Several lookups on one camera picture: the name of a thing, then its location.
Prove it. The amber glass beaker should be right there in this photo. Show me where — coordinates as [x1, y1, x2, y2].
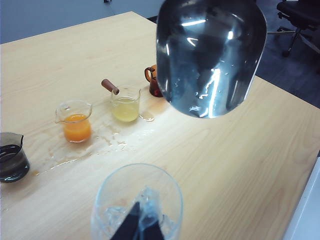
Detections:
[144, 64, 165, 98]

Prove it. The pile of clear ice cubes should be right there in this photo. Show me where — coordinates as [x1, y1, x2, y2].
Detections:
[103, 199, 176, 233]

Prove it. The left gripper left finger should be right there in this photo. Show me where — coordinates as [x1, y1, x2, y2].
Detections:
[109, 201, 141, 240]

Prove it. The stainless steel ice scoop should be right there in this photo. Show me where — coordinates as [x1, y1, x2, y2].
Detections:
[155, 0, 268, 120]

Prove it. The clear wine glass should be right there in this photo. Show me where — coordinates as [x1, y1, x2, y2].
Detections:
[90, 163, 184, 240]

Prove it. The wood-handled beaker with yellow liquid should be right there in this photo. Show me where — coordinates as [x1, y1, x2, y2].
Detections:
[101, 78, 142, 123]

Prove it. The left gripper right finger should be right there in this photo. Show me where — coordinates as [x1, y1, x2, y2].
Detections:
[139, 186, 167, 240]

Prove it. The black office chair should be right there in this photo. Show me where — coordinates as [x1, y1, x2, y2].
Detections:
[267, 0, 320, 58]

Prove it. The white cabinet edge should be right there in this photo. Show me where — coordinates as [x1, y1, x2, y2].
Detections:
[282, 149, 320, 240]

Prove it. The glass beaker with orange juice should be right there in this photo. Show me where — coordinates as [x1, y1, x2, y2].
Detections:
[54, 99, 93, 144]

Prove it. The smoky grey glass beaker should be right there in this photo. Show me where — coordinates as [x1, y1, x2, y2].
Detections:
[0, 132, 31, 184]

